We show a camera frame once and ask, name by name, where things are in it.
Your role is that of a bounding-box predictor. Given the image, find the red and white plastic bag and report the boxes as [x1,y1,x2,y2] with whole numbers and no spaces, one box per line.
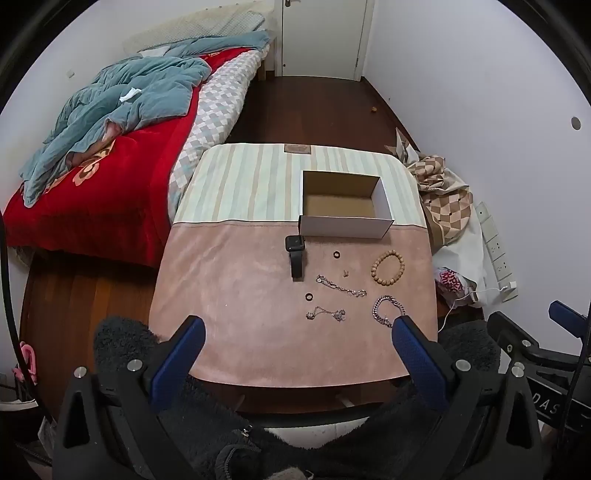
[434,267,477,302]

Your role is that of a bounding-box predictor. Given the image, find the long silver chain necklace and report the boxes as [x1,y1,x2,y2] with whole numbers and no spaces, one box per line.
[315,275,368,298]

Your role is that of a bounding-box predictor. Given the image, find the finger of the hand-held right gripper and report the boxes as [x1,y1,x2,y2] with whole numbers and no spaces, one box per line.
[487,311,546,370]
[549,300,591,354]

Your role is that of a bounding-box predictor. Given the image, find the bed with red blanket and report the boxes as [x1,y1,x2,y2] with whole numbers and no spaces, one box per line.
[2,48,252,268]

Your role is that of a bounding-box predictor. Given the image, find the white door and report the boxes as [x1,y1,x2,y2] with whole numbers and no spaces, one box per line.
[274,0,375,81]

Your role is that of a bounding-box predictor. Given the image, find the person's dark fuzzy pants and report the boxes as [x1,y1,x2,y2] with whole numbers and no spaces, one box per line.
[95,315,502,480]

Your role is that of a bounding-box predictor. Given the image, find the black cable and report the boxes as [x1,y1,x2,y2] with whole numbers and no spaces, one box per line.
[556,318,591,464]
[0,215,52,464]

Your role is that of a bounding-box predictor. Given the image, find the white cloth bag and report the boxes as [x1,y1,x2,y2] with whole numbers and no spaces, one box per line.
[434,217,486,306]

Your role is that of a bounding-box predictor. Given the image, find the white charger cable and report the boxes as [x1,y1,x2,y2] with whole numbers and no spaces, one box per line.
[438,281,518,331]

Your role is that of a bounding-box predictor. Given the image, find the wooden bed frame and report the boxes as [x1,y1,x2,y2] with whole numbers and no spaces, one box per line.
[257,36,279,82]

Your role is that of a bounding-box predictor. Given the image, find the brown checkered cloth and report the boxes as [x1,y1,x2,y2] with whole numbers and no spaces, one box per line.
[385,128,474,245]

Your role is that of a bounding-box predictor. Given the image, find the beige pillow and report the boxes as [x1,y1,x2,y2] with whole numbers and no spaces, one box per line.
[122,0,269,52]

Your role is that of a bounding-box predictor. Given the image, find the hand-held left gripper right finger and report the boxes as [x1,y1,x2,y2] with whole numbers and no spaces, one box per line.
[392,316,541,480]

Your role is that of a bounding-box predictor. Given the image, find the wooden bead bracelet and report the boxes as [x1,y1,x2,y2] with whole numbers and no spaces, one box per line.
[370,251,406,284]

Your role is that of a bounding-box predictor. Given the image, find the pink object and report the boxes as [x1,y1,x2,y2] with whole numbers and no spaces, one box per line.
[13,342,40,385]

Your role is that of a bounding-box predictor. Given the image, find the pink and striped tablecloth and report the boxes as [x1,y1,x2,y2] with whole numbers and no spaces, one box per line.
[148,142,439,386]

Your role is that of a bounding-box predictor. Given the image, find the white cardboard box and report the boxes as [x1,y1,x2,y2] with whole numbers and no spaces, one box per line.
[298,170,394,239]

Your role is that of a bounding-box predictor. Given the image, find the row of wall sockets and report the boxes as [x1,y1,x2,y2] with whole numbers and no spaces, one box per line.
[475,200,519,304]

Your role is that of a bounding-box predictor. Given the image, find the blue quilt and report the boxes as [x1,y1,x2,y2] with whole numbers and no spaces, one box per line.
[19,30,271,208]

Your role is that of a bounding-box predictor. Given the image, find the black smartwatch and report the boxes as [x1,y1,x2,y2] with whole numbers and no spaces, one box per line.
[285,234,308,280]

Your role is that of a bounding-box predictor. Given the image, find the thick silver chain bracelet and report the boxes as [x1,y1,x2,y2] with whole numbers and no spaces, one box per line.
[372,295,407,326]

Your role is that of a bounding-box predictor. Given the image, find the silver necklace with pendant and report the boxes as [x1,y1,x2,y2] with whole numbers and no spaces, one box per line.
[305,306,348,323]

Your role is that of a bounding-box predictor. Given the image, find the checkered bed sheet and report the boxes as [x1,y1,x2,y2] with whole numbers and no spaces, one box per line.
[167,48,269,222]

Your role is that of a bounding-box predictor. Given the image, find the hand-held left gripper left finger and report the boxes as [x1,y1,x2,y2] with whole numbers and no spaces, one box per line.
[52,315,207,480]

